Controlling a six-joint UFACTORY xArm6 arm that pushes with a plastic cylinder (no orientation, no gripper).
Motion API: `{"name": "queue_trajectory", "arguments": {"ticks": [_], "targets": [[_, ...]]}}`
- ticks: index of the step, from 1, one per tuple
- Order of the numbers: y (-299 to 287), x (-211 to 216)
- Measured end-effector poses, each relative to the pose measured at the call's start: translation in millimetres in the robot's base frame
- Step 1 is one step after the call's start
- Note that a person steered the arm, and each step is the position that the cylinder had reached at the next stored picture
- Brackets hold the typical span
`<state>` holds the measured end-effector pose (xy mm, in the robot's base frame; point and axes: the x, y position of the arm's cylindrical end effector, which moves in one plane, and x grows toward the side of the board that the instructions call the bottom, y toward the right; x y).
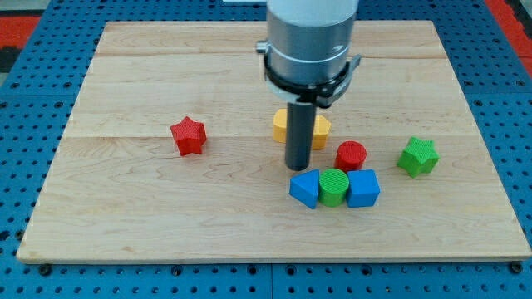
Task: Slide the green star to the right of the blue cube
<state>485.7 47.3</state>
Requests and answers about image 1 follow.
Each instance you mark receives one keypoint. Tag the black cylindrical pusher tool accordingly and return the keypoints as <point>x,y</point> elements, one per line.
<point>299,135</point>

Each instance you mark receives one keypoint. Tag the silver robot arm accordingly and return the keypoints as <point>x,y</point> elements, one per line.
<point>306,64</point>

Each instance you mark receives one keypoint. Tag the blue cube block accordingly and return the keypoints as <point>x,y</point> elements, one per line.
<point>364,188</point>

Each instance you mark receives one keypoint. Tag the red star block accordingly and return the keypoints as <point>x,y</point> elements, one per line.
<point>189,136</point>

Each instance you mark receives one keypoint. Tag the green star block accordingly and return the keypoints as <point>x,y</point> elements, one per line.
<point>418,157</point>

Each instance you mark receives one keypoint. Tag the yellow hexagon block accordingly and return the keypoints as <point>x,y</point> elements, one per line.
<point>321,129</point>

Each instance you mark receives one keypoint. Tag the red cylinder block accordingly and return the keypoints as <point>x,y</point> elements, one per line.
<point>350,156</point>

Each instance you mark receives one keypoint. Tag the blue triangle block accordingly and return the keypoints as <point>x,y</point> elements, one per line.
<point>305,188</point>

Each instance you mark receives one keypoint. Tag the green cylinder block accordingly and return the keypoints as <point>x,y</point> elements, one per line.
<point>333,186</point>

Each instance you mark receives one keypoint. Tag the wooden board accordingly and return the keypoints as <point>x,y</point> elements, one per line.
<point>118,191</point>

